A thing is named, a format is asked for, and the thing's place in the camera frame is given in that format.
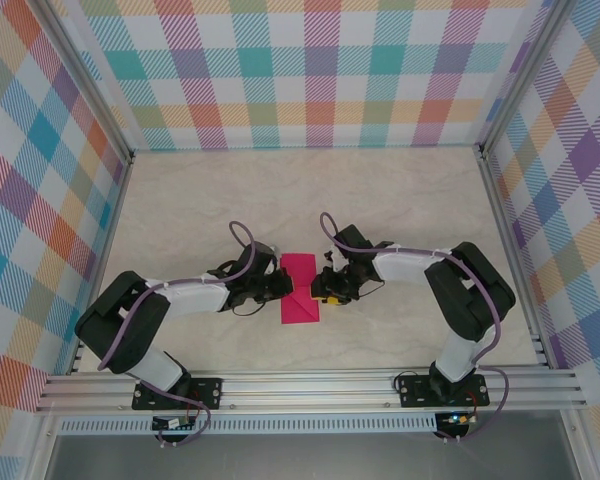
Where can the grey metal plate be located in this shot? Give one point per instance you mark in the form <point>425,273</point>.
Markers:
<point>305,457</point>

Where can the left circuit board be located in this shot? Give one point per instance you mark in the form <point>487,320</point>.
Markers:
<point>177,424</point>

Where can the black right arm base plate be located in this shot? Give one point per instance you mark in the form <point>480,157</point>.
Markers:
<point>412,390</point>

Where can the pink paper sheet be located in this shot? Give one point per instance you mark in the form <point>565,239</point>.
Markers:
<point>300,265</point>

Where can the aluminium frame post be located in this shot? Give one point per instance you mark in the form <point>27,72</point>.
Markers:
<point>522,85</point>
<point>87,85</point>

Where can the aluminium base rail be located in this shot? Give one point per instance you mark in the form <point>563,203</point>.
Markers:
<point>305,392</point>

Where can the aluminium side rail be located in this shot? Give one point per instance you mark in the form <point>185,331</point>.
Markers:
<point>510,250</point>
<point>107,250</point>

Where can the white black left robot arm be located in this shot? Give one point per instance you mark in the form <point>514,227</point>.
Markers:
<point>190,297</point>

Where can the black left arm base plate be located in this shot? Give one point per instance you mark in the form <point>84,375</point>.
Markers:
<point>205,392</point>

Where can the right circuit board with LED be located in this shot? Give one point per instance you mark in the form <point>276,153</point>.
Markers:
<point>457,419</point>

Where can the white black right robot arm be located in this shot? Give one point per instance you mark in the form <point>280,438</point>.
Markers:
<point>400,265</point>

